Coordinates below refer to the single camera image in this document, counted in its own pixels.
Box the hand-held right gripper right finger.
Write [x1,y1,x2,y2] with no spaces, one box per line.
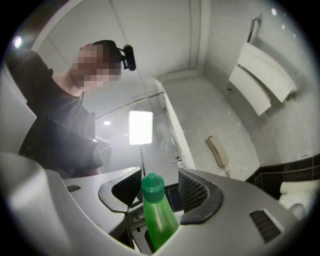
[159,167,312,255]

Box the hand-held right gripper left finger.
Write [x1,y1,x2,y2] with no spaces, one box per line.
[44,166,144,252]

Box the green cleaner bottle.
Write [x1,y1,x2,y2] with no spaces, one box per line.
[142,192,180,252]

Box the white toilet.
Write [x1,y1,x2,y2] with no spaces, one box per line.
[278,179,320,221]

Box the white rolled towel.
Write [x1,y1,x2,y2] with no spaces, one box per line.
[279,180,320,196]

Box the white LED light panel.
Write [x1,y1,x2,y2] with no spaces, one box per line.
[128,110,154,146]

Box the person's black top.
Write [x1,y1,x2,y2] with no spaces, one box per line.
[4,48,111,180]

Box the white hanging towel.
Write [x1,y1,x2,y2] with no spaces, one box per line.
[228,64,272,117]
[236,41,298,103]

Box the person's head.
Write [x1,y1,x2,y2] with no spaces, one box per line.
[71,39,124,97]

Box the beige wall telephone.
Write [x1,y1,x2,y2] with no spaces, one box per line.
[206,135,232,177]

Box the chrome shower hose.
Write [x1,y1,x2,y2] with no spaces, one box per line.
[164,124,181,164]

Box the black head-mounted camera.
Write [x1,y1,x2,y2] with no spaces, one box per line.
[117,44,137,72]

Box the chrome towel rail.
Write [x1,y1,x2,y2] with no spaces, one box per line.
[246,14,264,44]

